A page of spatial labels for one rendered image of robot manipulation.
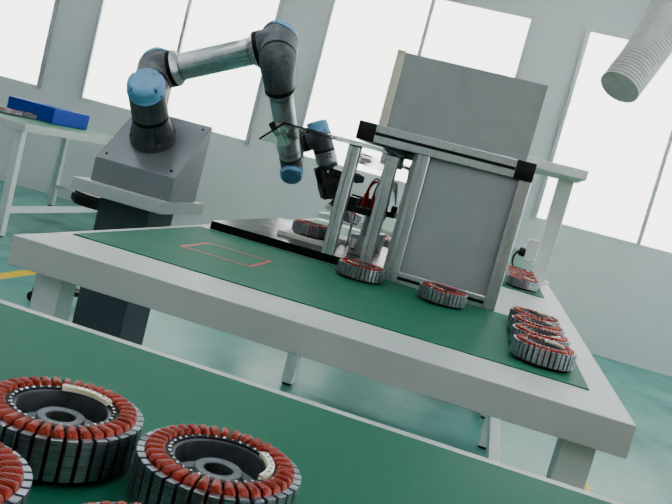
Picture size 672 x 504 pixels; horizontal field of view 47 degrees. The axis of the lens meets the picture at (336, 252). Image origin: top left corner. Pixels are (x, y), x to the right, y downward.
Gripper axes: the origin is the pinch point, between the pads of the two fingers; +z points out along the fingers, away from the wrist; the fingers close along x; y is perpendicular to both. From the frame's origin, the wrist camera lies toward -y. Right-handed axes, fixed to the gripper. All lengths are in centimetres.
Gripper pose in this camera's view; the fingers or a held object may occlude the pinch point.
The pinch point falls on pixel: (347, 216)
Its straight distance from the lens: 275.5
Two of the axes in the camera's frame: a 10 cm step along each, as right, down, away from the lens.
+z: 2.5, 9.5, 2.0
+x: 1.9, 1.6, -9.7
